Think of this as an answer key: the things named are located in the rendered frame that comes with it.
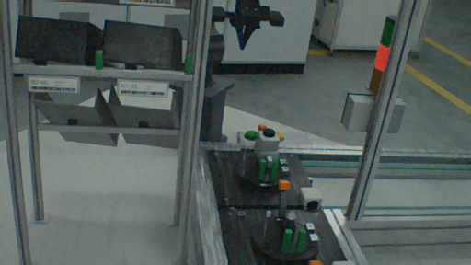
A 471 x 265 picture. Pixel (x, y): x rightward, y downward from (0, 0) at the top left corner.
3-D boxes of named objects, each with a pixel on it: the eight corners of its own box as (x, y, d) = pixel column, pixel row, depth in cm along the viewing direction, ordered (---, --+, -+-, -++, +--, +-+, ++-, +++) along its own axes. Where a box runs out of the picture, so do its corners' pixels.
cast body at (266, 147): (253, 149, 127) (258, 123, 124) (270, 150, 128) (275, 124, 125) (259, 167, 120) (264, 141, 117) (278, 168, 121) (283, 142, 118)
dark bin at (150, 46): (128, 72, 119) (132, 40, 119) (184, 78, 120) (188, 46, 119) (99, 61, 91) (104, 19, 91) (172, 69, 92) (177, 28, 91)
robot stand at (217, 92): (188, 126, 169) (193, 69, 160) (227, 141, 164) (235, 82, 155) (163, 144, 157) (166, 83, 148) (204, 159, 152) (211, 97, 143)
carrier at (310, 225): (218, 215, 114) (224, 167, 109) (322, 216, 119) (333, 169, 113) (234, 296, 93) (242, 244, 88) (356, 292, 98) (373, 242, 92)
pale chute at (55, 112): (64, 141, 127) (68, 123, 129) (117, 147, 128) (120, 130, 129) (30, 100, 101) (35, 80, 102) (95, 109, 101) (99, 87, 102)
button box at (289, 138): (235, 148, 152) (237, 130, 149) (304, 151, 156) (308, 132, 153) (238, 161, 146) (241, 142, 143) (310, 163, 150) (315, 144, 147)
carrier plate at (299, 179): (207, 155, 137) (208, 149, 136) (295, 158, 141) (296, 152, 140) (217, 212, 116) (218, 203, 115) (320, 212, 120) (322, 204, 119)
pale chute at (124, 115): (125, 143, 130) (128, 126, 131) (178, 149, 130) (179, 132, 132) (107, 104, 103) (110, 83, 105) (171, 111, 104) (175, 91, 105)
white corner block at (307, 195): (296, 201, 123) (299, 186, 121) (315, 201, 124) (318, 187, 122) (301, 213, 119) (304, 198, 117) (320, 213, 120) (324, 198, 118)
